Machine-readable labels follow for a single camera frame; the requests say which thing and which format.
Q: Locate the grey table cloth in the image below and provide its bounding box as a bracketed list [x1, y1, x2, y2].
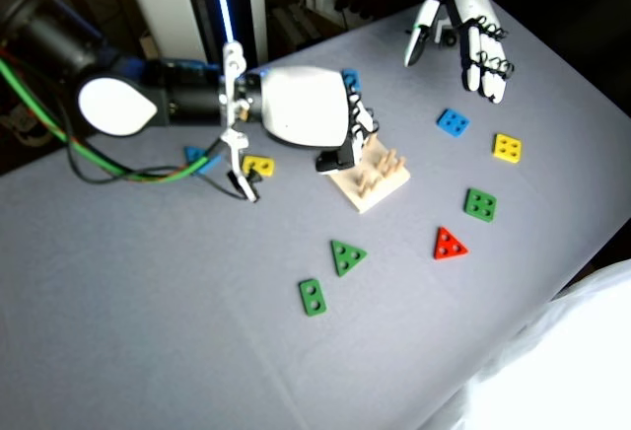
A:
[0, 0, 631, 430]

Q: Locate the yellow square block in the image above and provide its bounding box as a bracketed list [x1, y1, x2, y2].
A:
[491, 132, 525, 165]

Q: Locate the green triangle block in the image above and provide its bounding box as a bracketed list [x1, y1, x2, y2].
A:
[329, 239, 369, 278]

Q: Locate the green square block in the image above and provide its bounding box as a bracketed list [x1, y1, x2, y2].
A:
[462, 187, 498, 224]

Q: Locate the yellow rectangle block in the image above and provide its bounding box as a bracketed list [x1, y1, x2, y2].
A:
[241, 155, 276, 179]

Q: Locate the red triangle block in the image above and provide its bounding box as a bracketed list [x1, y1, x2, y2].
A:
[433, 226, 470, 261]

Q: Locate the white fabric cover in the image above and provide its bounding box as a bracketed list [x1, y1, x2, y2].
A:
[438, 257, 631, 430]

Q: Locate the green cable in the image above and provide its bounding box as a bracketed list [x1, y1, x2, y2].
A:
[0, 57, 223, 185]

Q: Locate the blue square block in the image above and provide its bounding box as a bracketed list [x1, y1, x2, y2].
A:
[436, 107, 471, 139]

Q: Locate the blue rectangle block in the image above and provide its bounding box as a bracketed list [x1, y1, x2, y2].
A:
[341, 68, 364, 95]

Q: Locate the black cable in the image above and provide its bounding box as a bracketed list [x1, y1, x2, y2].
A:
[66, 136, 250, 200]

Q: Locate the wooden peg board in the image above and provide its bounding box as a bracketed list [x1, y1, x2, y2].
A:
[327, 131, 412, 215]

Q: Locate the blue light strip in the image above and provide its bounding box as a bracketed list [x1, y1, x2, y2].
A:
[210, 0, 238, 46]

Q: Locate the green rectangle block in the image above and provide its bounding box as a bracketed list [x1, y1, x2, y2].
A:
[298, 278, 328, 318]

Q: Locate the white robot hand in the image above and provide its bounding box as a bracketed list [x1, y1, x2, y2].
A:
[403, 0, 515, 105]
[259, 65, 381, 175]

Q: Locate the blue triangle block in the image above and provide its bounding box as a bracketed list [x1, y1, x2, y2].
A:
[183, 146, 224, 176]

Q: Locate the white cabinet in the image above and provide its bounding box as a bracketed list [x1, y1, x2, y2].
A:
[120, 0, 270, 69]

